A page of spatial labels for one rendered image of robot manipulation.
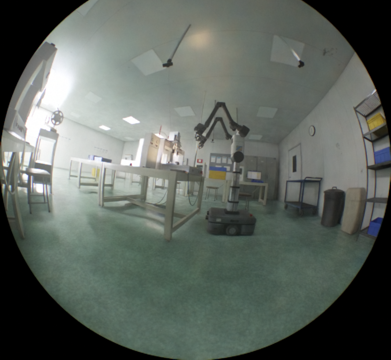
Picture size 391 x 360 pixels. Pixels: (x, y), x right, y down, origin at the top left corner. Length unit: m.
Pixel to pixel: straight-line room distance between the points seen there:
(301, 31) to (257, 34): 0.76
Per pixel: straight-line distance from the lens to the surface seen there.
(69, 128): 8.20
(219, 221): 1.51
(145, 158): 1.54
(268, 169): 5.65
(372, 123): 2.20
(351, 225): 2.43
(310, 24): 2.50
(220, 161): 5.86
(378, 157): 2.10
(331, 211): 2.58
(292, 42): 2.47
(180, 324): 0.75
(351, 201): 2.40
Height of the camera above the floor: 0.71
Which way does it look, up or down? 7 degrees up
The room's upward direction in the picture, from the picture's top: 7 degrees clockwise
